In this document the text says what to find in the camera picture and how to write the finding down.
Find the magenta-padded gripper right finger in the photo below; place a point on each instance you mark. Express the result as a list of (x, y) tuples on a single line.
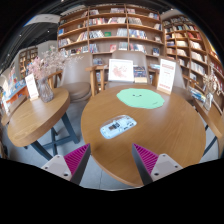
[(146, 159)]

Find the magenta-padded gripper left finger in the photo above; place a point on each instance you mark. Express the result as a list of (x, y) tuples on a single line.
[(76, 159)]

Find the transparent computer mouse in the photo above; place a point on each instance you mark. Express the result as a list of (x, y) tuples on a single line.
[(117, 127)]

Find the green smiley mouse pad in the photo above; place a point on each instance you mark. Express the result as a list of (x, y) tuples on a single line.
[(140, 98)]

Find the round wooden side table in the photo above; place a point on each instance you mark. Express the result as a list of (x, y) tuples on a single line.
[(215, 123), (36, 116)]

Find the glass vase with dried flowers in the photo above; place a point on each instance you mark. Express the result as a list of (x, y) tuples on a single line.
[(45, 91), (208, 100)]

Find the stack of colourful books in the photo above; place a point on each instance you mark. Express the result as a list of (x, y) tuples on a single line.
[(197, 95)]

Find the small white sign card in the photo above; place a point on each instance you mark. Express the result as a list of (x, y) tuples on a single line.
[(31, 86)]

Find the dark book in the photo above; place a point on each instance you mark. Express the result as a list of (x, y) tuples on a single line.
[(140, 74)]

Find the white standing sign card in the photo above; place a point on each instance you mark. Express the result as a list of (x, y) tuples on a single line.
[(166, 75)]

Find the beige armchair with wooden arms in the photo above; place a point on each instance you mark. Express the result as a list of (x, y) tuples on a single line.
[(130, 55), (180, 76), (78, 66)]

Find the white framed picture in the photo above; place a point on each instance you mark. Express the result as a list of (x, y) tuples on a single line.
[(120, 70)]

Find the distant wooden bookshelf unit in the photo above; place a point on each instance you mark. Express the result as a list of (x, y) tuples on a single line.
[(26, 58)]

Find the angled wooden bookshelf unit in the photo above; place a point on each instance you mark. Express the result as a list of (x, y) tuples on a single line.
[(193, 46)]

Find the wide wooden bookshelf unit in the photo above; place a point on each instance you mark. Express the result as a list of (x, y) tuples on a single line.
[(110, 30)]

